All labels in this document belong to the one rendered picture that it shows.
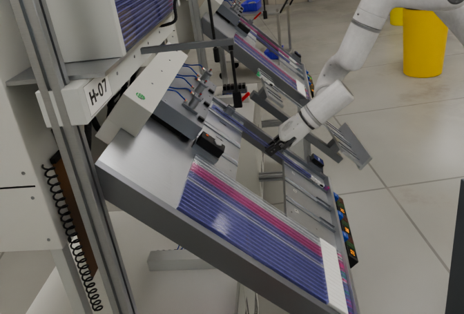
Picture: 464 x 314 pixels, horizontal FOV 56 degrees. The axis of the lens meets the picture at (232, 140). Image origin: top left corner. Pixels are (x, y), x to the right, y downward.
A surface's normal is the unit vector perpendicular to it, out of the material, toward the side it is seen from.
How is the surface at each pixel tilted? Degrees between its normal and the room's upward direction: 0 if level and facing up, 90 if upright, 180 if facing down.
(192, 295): 0
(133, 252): 0
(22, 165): 90
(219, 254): 90
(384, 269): 0
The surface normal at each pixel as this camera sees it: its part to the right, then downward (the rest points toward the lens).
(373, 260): -0.12, -0.89
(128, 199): -0.08, 0.44
